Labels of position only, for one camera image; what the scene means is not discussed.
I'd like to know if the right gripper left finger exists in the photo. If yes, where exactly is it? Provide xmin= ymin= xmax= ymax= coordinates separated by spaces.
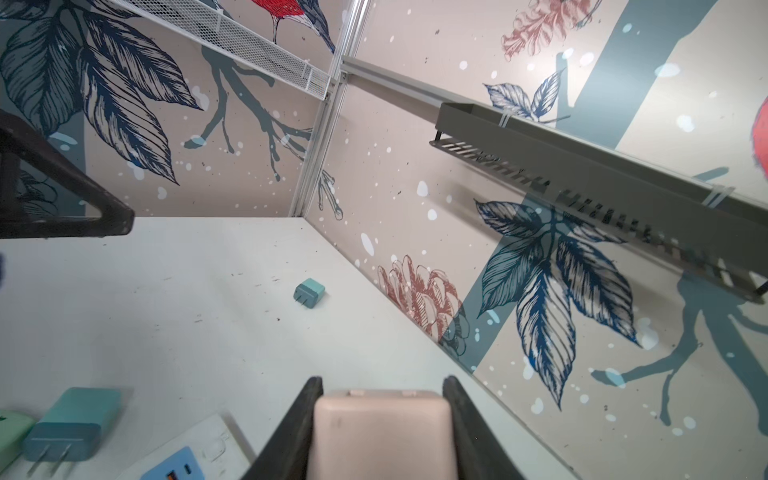
xmin=241 ymin=376 xmax=324 ymax=480

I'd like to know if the teal plug adapter far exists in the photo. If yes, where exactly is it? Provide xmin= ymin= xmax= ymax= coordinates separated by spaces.
xmin=293 ymin=278 xmax=325 ymax=309

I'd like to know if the black wire basket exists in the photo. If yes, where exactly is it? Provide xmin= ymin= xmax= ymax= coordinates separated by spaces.
xmin=431 ymin=103 xmax=767 ymax=303

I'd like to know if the white mesh wall shelf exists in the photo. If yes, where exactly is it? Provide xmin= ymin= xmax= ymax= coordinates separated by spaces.
xmin=115 ymin=0 xmax=331 ymax=100

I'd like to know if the pink plug adapter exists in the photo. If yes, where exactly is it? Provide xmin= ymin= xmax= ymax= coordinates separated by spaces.
xmin=307 ymin=389 xmax=459 ymax=479

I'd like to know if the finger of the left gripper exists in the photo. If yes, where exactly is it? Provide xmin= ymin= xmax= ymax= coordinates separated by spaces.
xmin=1 ymin=111 xmax=135 ymax=239

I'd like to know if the green plug adapter low cluster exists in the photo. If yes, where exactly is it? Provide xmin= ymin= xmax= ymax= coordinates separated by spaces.
xmin=0 ymin=409 xmax=37 ymax=473

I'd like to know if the teal plug adapter left cluster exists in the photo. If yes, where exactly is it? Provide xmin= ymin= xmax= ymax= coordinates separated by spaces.
xmin=22 ymin=387 xmax=122 ymax=478

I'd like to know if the white multicolour power strip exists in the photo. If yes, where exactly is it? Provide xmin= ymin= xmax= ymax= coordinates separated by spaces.
xmin=118 ymin=414 xmax=251 ymax=480

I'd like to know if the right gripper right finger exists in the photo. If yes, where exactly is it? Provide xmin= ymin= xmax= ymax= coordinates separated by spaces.
xmin=442 ymin=376 xmax=525 ymax=480

